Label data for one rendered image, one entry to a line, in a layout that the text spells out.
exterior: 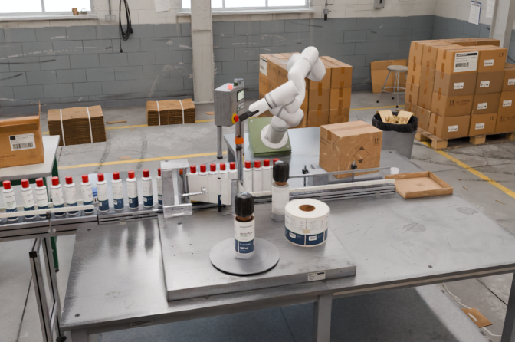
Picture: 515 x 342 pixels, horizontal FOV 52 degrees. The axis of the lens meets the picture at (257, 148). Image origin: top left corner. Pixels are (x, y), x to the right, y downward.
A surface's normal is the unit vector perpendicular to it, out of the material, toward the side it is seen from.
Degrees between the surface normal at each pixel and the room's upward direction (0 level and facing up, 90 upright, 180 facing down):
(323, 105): 92
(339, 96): 89
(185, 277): 0
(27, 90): 90
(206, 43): 90
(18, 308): 0
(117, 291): 0
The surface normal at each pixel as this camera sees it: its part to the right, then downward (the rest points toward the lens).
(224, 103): -0.37, 0.32
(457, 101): 0.29, 0.27
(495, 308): 0.00, -0.94
